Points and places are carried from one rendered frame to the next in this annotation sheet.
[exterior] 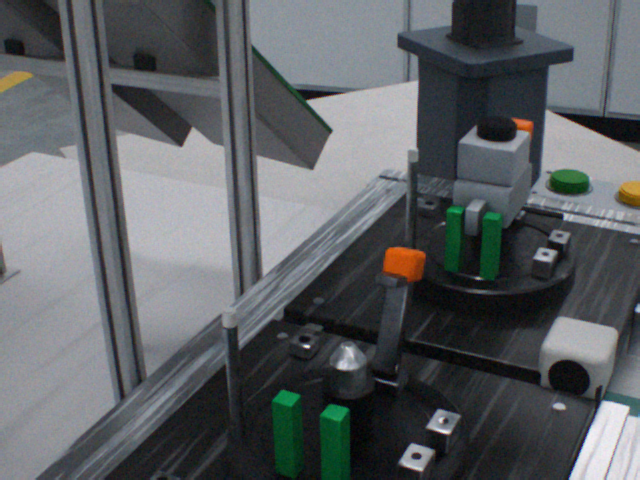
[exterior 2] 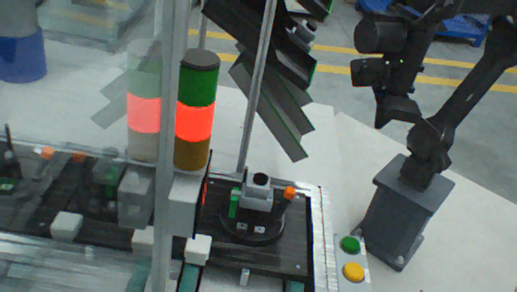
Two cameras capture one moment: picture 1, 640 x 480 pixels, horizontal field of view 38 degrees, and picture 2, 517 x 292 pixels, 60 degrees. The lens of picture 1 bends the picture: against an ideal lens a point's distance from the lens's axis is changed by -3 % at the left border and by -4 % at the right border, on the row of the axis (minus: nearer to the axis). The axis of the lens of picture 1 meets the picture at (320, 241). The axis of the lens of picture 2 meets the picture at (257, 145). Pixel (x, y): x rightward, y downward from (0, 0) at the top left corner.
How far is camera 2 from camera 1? 0.82 m
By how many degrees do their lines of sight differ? 50
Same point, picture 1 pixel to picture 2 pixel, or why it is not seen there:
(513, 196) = (246, 200)
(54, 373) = not seen: hidden behind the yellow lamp
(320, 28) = not seen: outside the picture
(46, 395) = not seen: hidden behind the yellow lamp
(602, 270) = (267, 255)
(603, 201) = (342, 259)
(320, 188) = (360, 188)
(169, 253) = (283, 159)
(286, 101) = (285, 133)
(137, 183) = (328, 138)
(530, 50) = (412, 196)
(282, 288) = (225, 176)
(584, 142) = (495, 280)
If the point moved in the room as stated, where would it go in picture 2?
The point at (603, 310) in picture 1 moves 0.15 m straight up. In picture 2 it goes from (235, 256) to (246, 200)
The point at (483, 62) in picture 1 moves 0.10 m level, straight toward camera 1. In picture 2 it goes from (379, 181) to (339, 183)
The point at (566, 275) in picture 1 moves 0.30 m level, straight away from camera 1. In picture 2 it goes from (242, 237) to (382, 240)
